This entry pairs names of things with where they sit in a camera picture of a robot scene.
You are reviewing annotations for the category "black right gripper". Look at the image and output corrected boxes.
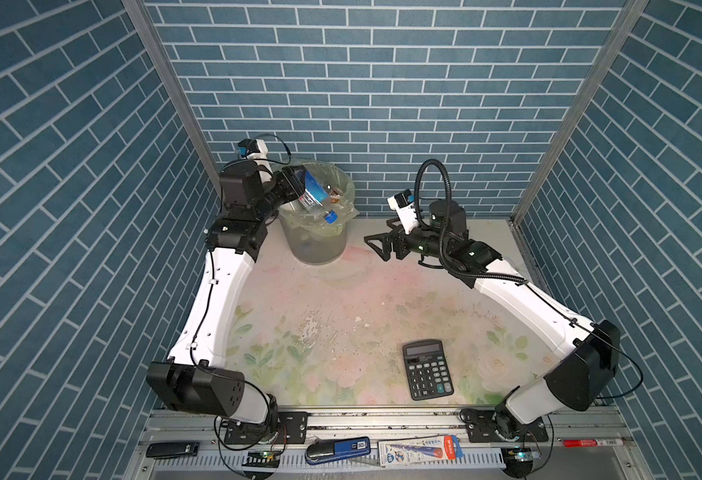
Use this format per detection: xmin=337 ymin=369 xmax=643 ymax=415
xmin=365 ymin=216 xmax=450 ymax=262

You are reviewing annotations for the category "clear bottle blue cap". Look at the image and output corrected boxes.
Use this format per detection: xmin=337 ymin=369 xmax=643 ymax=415
xmin=299 ymin=169 xmax=338 ymax=225

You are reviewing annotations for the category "brown Nescafe coffee bottle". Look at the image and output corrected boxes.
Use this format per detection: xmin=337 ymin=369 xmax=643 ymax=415
xmin=327 ymin=185 xmax=344 ymax=203

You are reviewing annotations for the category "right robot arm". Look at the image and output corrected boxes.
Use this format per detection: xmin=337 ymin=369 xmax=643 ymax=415
xmin=364 ymin=159 xmax=626 ymax=437

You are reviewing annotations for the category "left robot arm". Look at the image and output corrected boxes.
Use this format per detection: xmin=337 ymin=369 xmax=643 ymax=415
xmin=146 ymin=160 xmax=307 ymax=427

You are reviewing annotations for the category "grey mesh waste bin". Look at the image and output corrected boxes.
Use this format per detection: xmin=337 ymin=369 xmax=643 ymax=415
xmin=277 ymin=160 xmax=357 ymax=266

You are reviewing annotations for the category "black desk calculator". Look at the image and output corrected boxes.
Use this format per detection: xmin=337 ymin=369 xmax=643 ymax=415
xmin=402 ymin=339 xmax=455 ymax=401

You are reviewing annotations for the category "white red pen package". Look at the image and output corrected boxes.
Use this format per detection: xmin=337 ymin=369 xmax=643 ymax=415
xmin=378 ymin=435 xmax=464 ymax=467

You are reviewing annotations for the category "blue black stapler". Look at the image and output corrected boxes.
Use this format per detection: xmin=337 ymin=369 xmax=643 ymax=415
xmin=305 ymin=437 xmax=372 ymax=465

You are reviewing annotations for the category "red marker pen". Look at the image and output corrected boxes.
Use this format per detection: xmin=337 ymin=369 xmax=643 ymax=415
xmin=562 ymin=438 xmax=624 ymax=448

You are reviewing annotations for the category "black remote device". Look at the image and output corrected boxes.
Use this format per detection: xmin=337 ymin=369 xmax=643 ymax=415
xmin=145 ymin=441 xmax=200 ymax=460

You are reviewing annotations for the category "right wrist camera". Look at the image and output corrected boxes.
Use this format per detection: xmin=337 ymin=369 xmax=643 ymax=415
xmin=388 ymin=189 xmax=420 ymax=235

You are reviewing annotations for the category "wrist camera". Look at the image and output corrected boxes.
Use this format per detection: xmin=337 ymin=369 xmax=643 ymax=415
xmin=237 ymin=138 xmax=269 ymax=160
xmin=388 ymin=189 xmax=420 ymax=235

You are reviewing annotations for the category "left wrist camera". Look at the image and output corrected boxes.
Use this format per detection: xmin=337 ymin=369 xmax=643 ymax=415
xmin=237 ymin=138 xmax=269 ymax=160

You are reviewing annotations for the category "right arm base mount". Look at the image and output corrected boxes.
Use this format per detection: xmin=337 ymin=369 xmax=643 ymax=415
xmin=458 ymin=408 xmax=550 ymax=443

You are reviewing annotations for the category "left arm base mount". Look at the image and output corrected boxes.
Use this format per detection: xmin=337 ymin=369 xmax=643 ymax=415
xmin=222 ymin=410 xmax=309 ymax=447

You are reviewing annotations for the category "aluminium rail frame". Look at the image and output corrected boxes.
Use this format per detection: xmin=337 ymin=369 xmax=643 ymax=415
xmin=125 ymin=405 xmax=651 ymax=479

